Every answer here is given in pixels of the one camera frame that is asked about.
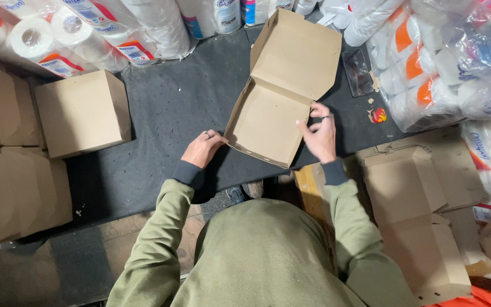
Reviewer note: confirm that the pink blue label towel pack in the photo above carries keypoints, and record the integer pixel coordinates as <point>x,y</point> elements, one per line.
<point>262,9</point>

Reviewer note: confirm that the person's left hand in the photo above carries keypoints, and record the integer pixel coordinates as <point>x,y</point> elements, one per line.
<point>200,150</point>

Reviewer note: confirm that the clear bag of paper rolls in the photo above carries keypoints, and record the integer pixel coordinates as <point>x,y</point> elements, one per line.
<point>480,55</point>

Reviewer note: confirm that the orange label paper roll pack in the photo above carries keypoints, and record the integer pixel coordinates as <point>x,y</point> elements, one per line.
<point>411,72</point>

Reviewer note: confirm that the white plastic wrapped rolls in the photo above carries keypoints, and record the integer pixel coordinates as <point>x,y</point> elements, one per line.
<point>320,8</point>

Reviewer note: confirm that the person's brown shoe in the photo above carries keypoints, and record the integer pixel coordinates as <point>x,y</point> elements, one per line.
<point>253,188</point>

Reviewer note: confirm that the wrapped white paper towel pack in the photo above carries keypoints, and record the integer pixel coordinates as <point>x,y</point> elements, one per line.
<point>143,30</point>

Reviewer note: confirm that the person's green sweatshirt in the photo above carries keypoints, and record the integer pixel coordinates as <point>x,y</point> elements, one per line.
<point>249,260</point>

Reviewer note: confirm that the red label paper towel pack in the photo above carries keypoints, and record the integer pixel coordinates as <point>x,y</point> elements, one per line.
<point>45,40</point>

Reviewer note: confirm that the person's grey shoe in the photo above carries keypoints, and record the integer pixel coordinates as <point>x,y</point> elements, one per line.
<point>236,195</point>

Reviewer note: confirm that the stack of folded cardboard boxes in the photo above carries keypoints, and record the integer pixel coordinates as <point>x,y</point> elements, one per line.
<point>9,149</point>

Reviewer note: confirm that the person's right hand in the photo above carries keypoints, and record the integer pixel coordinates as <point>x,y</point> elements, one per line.
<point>323,138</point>

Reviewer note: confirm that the wooden plank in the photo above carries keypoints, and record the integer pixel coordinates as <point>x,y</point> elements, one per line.
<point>313,196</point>

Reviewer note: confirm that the orange cloth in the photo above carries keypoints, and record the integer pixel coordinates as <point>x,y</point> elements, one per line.
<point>480,298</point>

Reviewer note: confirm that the clear plastic tray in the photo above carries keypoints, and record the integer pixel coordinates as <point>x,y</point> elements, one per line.
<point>357,72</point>

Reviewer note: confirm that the person's left fingers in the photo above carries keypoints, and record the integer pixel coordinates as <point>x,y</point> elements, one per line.
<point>216,137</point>

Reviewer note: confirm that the pile of flat cardboard blanks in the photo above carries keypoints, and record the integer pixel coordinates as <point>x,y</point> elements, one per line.
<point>416,213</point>

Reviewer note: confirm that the closed brown cardboard box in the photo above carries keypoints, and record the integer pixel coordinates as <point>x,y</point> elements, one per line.
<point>83,113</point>

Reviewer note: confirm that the dark grey felt mat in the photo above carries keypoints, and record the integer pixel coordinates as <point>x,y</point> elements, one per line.
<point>168,128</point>

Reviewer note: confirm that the red and yellow sticker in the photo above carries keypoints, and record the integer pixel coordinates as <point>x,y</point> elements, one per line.
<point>378,115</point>

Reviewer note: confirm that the brown cardboard box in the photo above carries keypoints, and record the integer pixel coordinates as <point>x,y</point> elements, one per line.
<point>279,89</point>
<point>83,113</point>

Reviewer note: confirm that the blue label paper towel pack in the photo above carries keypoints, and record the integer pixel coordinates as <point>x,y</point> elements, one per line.
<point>211,16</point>

